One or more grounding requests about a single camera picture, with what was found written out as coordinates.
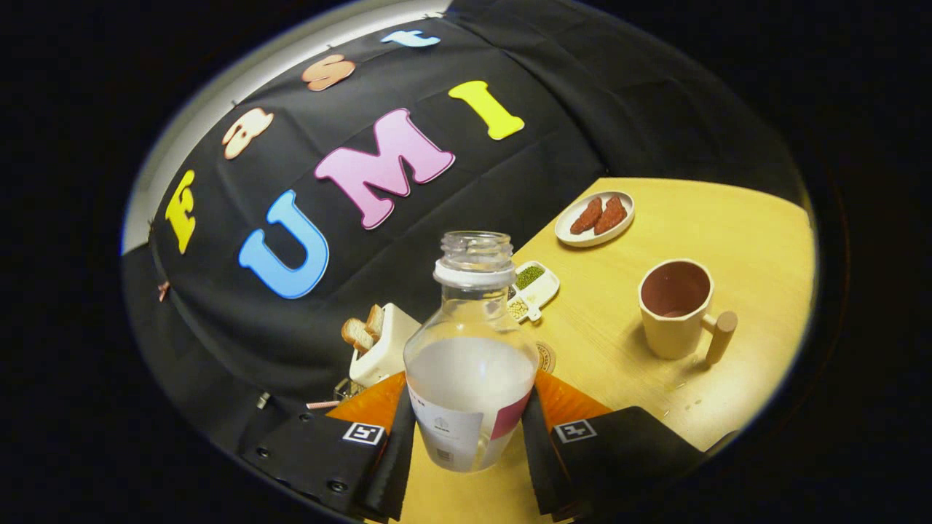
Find clear plastic juice bottle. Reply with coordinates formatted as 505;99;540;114
403;231;541;474

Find white toaster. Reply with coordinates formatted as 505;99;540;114
348;303;422;388

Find white round plate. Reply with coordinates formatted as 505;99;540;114
555;191;636;248

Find wooden table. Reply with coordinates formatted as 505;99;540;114
393;177;816;524

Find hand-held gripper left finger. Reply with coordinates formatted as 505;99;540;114
240;371;416;522

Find white divided dish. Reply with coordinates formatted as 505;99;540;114
508;261;561;322

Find red meat piece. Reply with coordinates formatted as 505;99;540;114
569;196;604;235
593;195;628;235

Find black backdrop cloth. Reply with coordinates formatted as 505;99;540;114
122;0;809;467

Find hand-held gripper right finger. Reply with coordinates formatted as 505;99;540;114
521;370;707;521

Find beige cup with wooden handle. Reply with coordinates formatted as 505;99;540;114
639;259;738;366

